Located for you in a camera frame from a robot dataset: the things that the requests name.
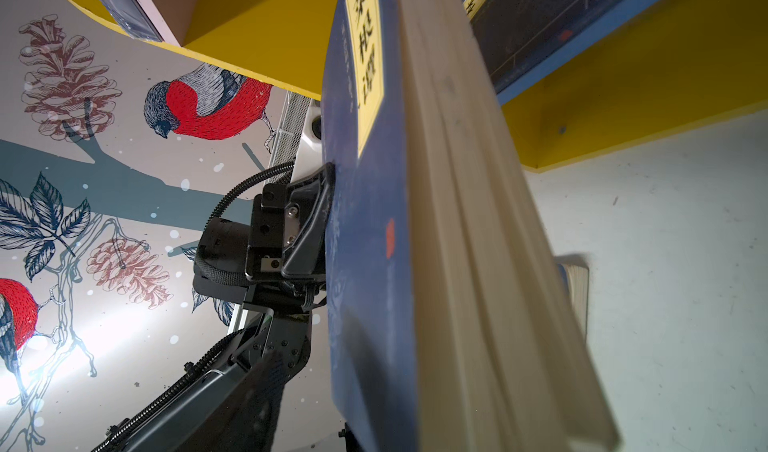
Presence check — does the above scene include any white wire mesh basket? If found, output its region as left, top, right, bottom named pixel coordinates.
left=267, top=92, right=314, bottom=167

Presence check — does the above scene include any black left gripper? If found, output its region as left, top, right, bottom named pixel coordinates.
left=245, top=163, right=335, bottom=281

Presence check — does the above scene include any yellow pink blue bookshelf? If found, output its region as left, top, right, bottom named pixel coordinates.
left=38, top=0, right=768, bottom=173

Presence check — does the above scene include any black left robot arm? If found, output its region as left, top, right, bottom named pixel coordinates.
left=100, top=162, right=335, bottom=451

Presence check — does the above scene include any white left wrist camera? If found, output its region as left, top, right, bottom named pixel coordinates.
left=291, top=101, right=323, bottom=182

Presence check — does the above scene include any blue book yellow label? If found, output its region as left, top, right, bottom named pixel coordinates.
left=462, top=0, right=623, bottom=93

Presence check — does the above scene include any colourful illustrated thick book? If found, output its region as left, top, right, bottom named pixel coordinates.
left=99, top=0, right=162, bottom=42

